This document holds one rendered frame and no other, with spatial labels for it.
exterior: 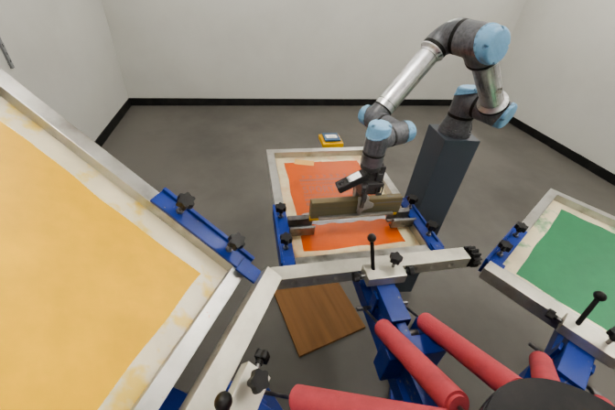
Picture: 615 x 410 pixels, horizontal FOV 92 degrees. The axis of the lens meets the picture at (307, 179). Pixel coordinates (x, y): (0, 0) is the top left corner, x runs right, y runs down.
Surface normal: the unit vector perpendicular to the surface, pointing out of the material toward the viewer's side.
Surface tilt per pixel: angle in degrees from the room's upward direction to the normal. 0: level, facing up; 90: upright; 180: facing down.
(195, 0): 90
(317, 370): 0
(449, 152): 90
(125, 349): 32
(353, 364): 0
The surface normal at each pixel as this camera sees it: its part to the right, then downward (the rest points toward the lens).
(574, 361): 0.07, -0.81
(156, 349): 0.56, -0.56
